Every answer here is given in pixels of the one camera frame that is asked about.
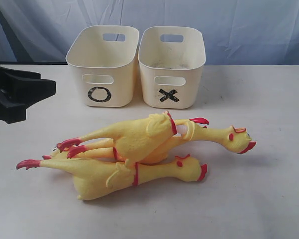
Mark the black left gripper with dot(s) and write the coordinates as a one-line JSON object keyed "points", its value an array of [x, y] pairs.
{"points": [[21, 85]]}

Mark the yellow rubber chicken front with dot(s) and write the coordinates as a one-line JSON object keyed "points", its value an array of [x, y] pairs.
{"points": [[93, 179]]}

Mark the yellow rubber chicken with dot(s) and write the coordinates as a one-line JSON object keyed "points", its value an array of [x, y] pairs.
{"points": [[105, 149], [93, 179]]}

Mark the yellow chicken body headless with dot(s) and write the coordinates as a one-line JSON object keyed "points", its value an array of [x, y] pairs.
{"points": [[134, 139]]}

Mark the cream bin marked O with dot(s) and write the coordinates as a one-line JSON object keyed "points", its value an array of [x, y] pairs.
{"points": [[103, 61]]}

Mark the yellow rubber chicken middle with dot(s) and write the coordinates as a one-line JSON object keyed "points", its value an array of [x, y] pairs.
{"points": [[105, 149]]}

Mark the cream bin marked X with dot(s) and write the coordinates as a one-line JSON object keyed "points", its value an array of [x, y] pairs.
{"points": [[171, 60]]}

